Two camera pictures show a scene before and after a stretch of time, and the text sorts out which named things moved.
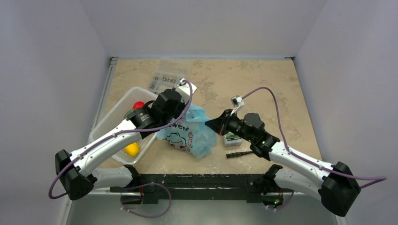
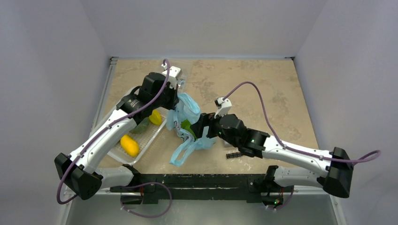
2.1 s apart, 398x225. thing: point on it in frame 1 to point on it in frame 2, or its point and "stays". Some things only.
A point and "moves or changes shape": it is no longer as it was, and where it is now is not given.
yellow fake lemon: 133,149 stays
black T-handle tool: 237,153 stays
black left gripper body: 179,109 to 169,99
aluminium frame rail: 112,63 stays
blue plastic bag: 191,134 moves or changes shape
